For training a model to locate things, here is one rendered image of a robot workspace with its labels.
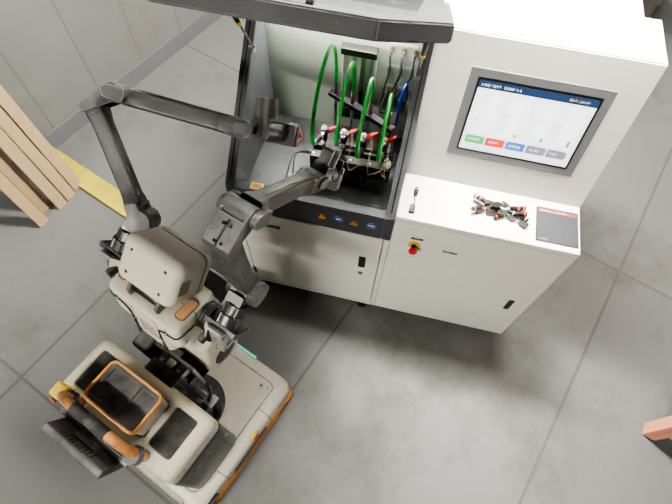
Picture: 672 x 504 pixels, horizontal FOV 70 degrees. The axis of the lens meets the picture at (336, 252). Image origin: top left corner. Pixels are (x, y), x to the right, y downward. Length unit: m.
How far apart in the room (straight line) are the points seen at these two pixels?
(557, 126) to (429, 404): 1.49
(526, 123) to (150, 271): 1.33
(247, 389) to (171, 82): 2.43
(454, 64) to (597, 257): 1.89
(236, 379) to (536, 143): 1.62
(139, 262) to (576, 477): 2.25
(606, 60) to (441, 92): 0.51
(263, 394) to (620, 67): 1.87
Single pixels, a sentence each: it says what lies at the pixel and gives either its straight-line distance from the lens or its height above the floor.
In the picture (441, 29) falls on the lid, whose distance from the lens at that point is 1.10.
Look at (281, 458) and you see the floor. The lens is 2.55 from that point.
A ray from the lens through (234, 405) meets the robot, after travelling 2.32.
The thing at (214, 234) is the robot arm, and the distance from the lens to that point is 1.09.
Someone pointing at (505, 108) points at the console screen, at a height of 1.33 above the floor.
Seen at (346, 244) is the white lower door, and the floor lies 0.68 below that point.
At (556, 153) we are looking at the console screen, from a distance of 1.94.
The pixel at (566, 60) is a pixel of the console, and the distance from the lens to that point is 1.77.
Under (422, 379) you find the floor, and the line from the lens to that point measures 2.65.
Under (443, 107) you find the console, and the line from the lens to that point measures 1.82.
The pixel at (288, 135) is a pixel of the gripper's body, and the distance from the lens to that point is 1.55.
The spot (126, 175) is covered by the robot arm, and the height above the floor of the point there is 1.36.
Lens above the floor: 2.53
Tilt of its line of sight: 62 degrees down
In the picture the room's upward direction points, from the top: 3 degrees clockwise
